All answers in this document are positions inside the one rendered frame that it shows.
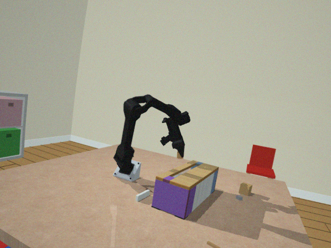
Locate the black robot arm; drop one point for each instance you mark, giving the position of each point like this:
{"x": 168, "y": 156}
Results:
{"x": 132, "y": 111}

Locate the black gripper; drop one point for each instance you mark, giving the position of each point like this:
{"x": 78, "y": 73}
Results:
{"x": 178, "y": 142}

